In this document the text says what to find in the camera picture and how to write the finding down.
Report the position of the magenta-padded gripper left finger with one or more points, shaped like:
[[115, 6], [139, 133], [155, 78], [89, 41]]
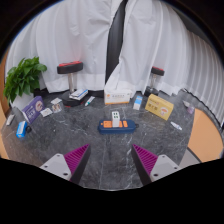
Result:
[[55, 165]]

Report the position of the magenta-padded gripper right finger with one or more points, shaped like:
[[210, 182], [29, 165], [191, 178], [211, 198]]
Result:
[[165, 166]]

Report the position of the white block charger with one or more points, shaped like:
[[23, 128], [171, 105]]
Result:
[[115, 119]]

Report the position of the small white tube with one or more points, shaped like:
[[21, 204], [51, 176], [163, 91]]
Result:
[[176, 125]]

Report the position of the small blue box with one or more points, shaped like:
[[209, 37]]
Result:
[[21, 129]]

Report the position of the blue power strip orange sockets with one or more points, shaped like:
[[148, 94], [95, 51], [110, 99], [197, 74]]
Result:
[[128, 128]]

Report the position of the small white packet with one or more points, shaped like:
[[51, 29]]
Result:
[[46, 112]]

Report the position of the clear blister pack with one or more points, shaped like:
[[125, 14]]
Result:
[[57, 108]]

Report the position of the purple box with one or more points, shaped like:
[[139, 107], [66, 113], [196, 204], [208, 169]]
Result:
[[32, 109]]

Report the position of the yellow tea box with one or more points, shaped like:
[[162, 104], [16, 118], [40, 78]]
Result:
[[159, 106]]

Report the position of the small purple bottle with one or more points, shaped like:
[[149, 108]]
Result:
[[190, 109]]

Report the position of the small white box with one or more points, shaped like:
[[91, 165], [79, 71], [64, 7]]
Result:
[[10, 119]]

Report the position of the small white card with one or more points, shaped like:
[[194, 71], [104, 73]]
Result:
[[56, 100]]

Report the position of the small white sachet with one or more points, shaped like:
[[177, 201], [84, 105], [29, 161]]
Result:
[[186, 103]]

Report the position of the small blue white carton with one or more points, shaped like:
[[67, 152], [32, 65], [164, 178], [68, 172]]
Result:
[[137, 102]]

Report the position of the white green tube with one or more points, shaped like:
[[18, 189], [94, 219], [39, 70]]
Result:
[[89, 101]]

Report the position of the flat white blue box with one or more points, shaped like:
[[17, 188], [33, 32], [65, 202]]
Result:
[[78, 94]]

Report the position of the white orange medicine box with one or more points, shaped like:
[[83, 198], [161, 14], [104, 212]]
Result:
[[117, 97]]

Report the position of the green potted plant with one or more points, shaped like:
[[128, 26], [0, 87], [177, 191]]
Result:
[[25, 76]]

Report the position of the black stool red seat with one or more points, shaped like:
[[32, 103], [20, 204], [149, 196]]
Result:
[[69, 67], [157, 71]]

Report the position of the white curtain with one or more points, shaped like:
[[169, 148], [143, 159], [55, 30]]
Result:
[[66, 33], [160, 36]]

